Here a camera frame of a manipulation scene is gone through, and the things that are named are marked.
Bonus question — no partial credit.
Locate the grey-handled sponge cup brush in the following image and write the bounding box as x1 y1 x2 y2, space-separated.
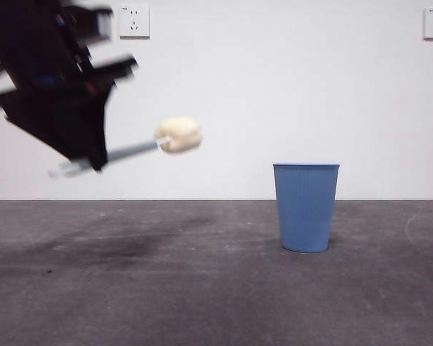
47 115 204 180

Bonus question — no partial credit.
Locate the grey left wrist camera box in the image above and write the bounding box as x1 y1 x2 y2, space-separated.
93 9 113 39

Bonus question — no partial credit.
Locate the blue ribbed plastic cup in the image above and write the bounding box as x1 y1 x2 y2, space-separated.
272 162 341 253

